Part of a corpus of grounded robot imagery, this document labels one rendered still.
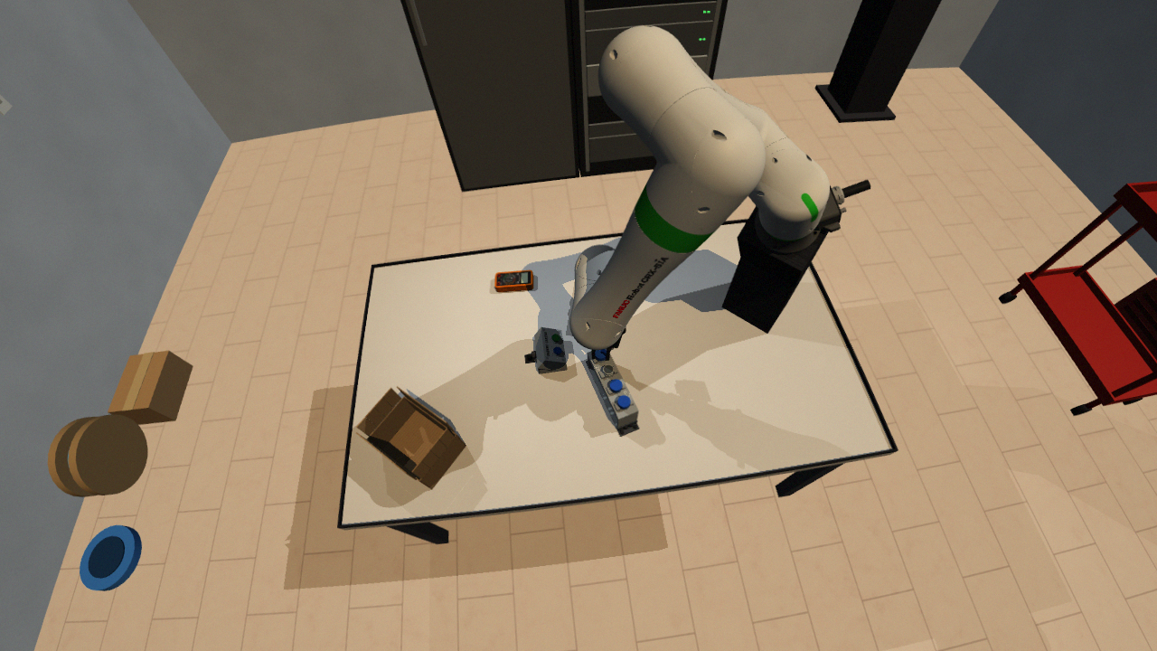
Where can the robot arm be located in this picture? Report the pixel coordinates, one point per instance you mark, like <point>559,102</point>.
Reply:
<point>710,157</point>

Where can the black table edge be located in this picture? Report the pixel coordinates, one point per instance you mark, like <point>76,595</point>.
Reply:
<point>350,429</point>

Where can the orange digital multimeter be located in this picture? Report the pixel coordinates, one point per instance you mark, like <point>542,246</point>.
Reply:
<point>514,281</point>

